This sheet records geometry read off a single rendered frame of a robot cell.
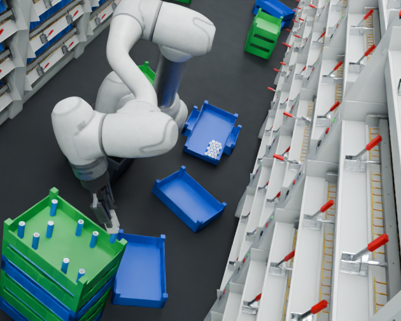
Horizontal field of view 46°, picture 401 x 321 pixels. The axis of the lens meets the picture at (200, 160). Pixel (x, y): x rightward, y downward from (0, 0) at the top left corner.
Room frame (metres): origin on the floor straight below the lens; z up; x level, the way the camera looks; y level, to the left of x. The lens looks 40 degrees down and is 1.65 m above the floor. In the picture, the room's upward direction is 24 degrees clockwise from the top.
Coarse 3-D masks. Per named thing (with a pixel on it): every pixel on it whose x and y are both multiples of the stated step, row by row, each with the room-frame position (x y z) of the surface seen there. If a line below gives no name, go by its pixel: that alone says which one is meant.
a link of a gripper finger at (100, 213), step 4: (92, 204) 0.81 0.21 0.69; (100, 204) 0.82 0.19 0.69; (92, 208) 0.81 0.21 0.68; (100, 208) 0.82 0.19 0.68; (96, 212) 0.82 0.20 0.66; (100, 212) 0.82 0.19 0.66; (104, 212) 0.83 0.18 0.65; (96, 216) 0.83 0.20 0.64; (100, 216) 0.83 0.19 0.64; (104, 216) 0.83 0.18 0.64; (100, 220) 0.83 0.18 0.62; (104, 220) 0.84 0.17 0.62; (108, 220) 0.84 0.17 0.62
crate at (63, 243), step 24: (24, 216) 0.88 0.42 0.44; (48, 216) 0.94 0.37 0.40; (72, 216) 0.97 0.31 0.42; (24, 240) 0.82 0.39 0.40; (48, 240) 0.86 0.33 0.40; (72, 240) 0.89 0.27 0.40; (120, 240) 0.91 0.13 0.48; (48, 264) 0.75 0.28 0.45; (72, 264) 0.81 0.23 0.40; (96, 264) 0.85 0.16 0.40; (72, 288) 0.73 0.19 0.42
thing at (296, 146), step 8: (304, 96) 1.69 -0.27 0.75; (312, 96) 1.69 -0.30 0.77; (304, 104) 1.65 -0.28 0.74; (304, 112) 1.60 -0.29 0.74; (296, 120) 1.53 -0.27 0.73; (296, 128) 1.48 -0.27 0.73; (304, 128) 1.48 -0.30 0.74; (296, 136) 1.43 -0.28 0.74; (304, 136) 1.43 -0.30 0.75; (296, 144) 1.38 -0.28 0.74; (304, 144) 1.38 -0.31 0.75; (296, 152) 1.33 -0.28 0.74; (304, 152) 1.34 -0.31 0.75; (288, 168) 1.24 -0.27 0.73; (288, 176) 1.20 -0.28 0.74; (288, 184) 1.16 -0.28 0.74
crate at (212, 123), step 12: (204, 108) 2.23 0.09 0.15; (216, 108) 2.23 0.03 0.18; (204, 120) 2.18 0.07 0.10; (216, 120) 2.21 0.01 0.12; (228, 120) 2.24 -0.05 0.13; (192, 132) 2.10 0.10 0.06; (204, 132) 2.12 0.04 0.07; (216, 132) 2.15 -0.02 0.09; (228, 132) 2.17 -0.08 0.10; (192, 144) 2.04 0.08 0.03; (204, 144) 2.07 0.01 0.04; (204, 156) 1.97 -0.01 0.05
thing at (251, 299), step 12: (252, 252) 0.99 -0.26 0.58; (264, 252) 0.99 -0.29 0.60; (252, 264) 0.97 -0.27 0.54; (264, 264) 0.98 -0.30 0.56; (252, 276) 0.92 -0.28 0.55; (264, 276) 0.93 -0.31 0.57; (252, 288) 0.88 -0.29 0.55; (252, 300) 0.81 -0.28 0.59; (240, 312) 0.80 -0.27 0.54; (252, 312) 0.80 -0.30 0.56
